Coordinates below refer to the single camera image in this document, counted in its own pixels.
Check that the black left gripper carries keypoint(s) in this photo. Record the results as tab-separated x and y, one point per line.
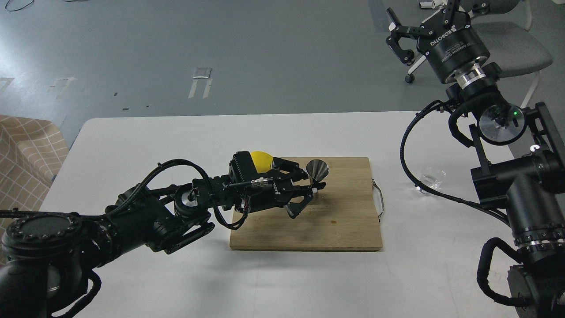
277	194

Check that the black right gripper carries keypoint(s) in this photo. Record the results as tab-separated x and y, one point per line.
457	48

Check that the steel double jigger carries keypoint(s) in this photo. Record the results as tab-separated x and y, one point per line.
317	170

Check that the small clear glass cup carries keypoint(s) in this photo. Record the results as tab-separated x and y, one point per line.
432	177

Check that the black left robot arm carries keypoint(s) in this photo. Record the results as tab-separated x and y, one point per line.
52	255

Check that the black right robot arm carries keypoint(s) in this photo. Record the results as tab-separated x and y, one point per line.
520	152

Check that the yellow lemon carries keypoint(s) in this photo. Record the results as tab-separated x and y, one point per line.
262	161

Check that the bamboo cutting board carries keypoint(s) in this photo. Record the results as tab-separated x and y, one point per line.
341	217

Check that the grey office chair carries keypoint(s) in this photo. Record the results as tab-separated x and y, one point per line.
511	46

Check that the beige checkered cloth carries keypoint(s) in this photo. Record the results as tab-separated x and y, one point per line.
32	152

